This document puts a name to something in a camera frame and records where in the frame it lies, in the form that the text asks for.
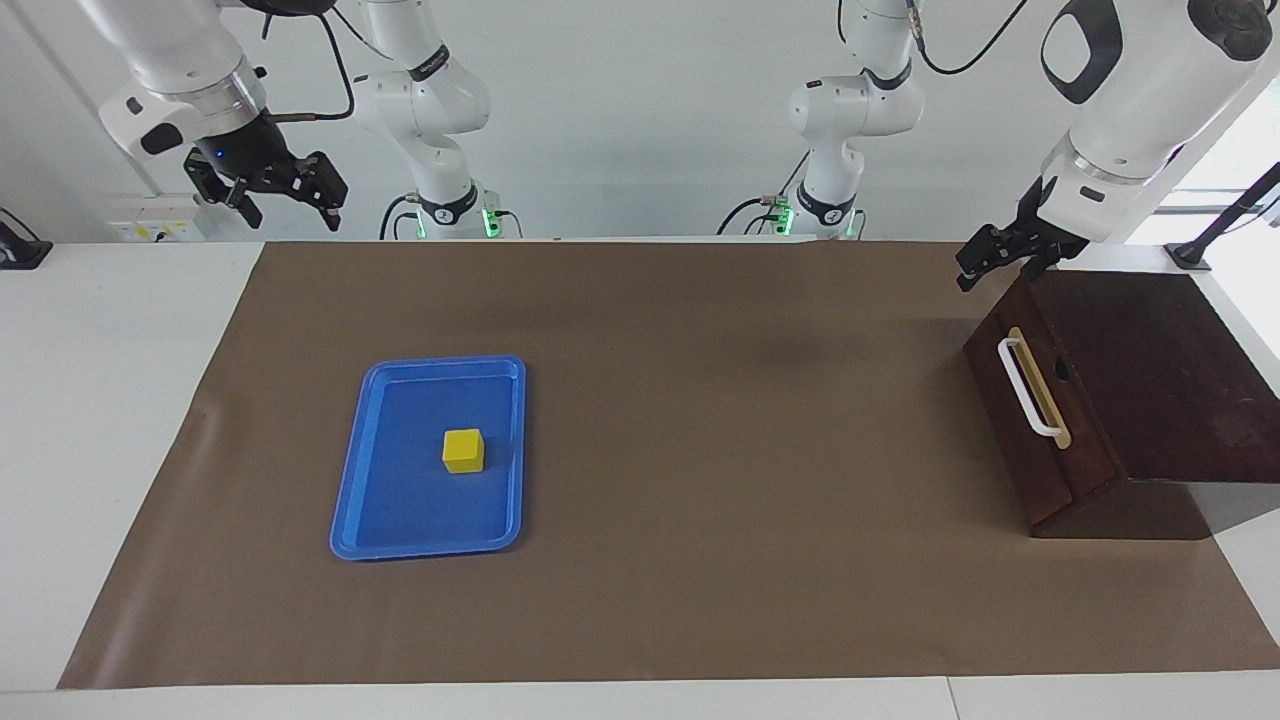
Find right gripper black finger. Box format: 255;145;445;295
184;149;264;230
294;151;350;233

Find white drawer handle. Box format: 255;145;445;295
997;337;1063;439

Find wooden drawer with dark face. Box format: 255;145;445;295
963;280;1123;531

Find yellow cube block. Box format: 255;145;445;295
442;428;486;475

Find black stand arm with base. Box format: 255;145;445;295
1164;160;1280;273

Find dark wooden drawer cabinet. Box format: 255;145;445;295
963;268;1280;541

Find blue plastic tray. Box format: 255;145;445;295
329;355;528;562

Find brown paper table mat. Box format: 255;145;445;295
57;240;1280;691

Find black right arm base cable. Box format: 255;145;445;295
378;193;423;241

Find black arm base cable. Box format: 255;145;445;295
378;193;423;241
716;150;813;237

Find white wall socket box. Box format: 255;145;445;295
105;194;207;243

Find black table clamp mount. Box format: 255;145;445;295
0;207;54;271

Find black left arm base cable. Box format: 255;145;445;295
716;150;813;237

